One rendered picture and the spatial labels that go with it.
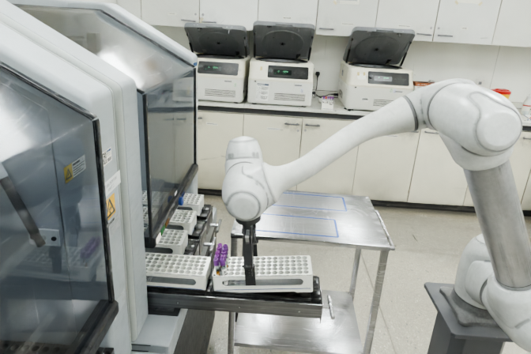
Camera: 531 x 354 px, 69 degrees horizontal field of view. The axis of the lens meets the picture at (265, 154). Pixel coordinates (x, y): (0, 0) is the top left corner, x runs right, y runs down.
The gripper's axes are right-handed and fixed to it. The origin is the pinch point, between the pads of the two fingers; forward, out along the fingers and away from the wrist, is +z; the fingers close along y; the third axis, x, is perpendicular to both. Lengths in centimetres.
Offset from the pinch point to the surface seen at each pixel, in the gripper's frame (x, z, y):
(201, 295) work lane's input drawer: 15.0, 5.0, -6.0
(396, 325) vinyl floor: -71, 95, 78
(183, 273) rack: 19.9, -1.7, -4.5
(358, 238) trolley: -38.2, 8.9, 30.5
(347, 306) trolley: -39, 63, 57
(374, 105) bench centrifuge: -88, 0, 230
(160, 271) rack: 26.9, -2.5, -4.5
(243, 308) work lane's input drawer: 2.4, 9.3, -7.0
